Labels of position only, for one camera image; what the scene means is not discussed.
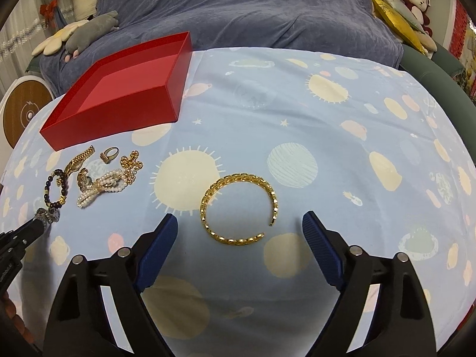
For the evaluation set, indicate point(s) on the left hand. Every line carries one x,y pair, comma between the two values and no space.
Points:
9,309

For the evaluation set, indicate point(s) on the cream flower cushion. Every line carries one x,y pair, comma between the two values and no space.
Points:
53,44

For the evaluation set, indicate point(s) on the blue grey velvet blanket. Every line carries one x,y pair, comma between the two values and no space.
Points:
342,27

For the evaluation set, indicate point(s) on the red monkey plush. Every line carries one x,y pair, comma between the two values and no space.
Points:
419,9

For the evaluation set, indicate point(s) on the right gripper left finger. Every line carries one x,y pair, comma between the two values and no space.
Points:
152,249

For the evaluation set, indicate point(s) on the round wooden white device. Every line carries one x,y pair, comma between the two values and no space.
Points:
25,97

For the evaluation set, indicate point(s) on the light blue planet sheet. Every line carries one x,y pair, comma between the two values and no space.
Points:
384,156

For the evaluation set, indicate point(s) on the gold yellow pillow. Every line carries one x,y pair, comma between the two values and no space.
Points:
398,25

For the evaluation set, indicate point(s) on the white curtain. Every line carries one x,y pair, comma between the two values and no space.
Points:
22,31

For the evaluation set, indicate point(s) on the gold chain cuff bangle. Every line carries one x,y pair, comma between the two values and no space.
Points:
235,209

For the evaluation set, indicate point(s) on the silver metal clasp jewelry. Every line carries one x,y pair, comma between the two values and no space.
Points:
47,216

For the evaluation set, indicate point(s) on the red cardboard box tray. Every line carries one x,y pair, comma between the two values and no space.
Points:
131,89

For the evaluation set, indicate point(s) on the grey patterned pillow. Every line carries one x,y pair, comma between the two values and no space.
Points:
402,9

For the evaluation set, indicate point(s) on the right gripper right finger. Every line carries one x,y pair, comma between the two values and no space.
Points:
328,248

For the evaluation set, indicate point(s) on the red bow tie-back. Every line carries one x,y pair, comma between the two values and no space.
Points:
47,11

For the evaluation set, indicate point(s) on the gold silver hoop earrings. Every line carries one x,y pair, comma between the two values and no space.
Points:
84,181

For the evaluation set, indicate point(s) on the green bed frame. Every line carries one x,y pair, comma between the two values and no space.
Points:
449,95

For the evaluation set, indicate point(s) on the grey plush toy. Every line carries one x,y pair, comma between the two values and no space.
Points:
86,34

